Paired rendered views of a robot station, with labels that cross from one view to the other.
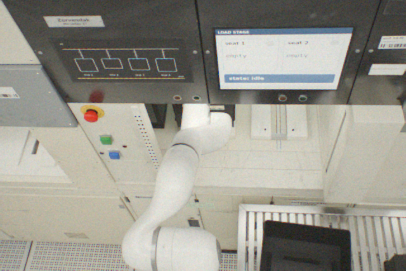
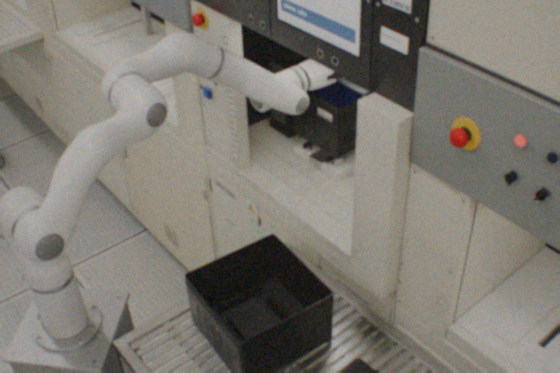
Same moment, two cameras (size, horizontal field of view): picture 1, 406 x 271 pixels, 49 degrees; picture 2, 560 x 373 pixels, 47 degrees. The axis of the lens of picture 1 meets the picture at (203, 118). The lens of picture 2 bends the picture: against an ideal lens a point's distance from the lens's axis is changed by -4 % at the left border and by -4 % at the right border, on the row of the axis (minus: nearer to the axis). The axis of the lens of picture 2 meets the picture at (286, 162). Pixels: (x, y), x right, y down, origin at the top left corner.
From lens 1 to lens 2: 1.19 m
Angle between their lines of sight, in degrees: 34
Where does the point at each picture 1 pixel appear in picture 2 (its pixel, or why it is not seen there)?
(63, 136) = not seen: hidden behind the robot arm
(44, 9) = not seen: outside the picture
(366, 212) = (396, 335)
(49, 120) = (175, 16)
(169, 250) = (125, 82)
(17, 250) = (128, 227)
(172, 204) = (156, 51)
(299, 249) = (291, 308)
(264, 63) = not seen: outside the picture
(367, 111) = (379, 101)
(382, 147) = (387, 167)
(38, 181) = not seen: hidden behind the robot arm
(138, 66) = not seen: outside the picture
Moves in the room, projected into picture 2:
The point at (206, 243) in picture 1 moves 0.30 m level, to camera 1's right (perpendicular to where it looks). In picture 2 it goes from (150, 93) to (249, 136)
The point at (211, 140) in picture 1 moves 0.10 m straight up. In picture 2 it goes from (259, 83) to (257, 49)
